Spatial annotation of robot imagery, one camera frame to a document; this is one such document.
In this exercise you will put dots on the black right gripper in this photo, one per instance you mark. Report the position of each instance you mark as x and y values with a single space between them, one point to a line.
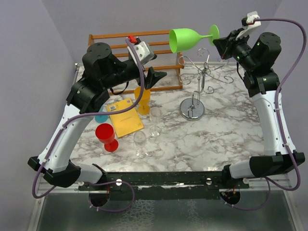
222 43

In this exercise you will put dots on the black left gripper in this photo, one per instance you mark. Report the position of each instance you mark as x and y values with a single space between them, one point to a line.
152 76

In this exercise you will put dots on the yellow plastic wine glass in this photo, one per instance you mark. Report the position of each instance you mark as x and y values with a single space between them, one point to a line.
143 108

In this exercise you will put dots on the clear champagne flute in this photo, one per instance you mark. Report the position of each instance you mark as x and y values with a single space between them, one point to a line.
155 118

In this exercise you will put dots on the green plastic wine glass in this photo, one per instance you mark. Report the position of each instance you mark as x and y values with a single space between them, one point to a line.
183 39

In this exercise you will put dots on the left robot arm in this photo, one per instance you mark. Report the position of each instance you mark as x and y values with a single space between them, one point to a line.
102 71

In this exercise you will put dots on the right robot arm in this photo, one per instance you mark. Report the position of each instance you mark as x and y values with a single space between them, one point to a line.
280 154

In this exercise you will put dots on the blue plastic wine glass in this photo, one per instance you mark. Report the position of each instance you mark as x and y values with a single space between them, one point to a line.
101 118

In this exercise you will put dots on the chrome wine glass rack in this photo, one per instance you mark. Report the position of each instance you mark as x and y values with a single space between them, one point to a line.
192 109

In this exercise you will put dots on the clear round wine glass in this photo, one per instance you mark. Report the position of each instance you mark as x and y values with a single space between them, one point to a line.
140 141

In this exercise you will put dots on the red plastic wine glass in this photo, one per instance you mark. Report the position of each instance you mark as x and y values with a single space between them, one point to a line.
106 135

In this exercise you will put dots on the yellow book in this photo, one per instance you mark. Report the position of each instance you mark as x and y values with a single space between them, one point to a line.
127 122

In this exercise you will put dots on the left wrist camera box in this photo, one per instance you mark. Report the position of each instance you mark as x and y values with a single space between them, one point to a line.
142 49

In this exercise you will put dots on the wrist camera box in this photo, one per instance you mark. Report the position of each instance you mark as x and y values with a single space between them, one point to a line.
250 25
142 49

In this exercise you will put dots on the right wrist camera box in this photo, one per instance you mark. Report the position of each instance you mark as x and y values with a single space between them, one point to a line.
250 25

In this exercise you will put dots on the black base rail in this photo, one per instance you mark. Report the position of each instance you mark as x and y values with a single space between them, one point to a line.
164 185

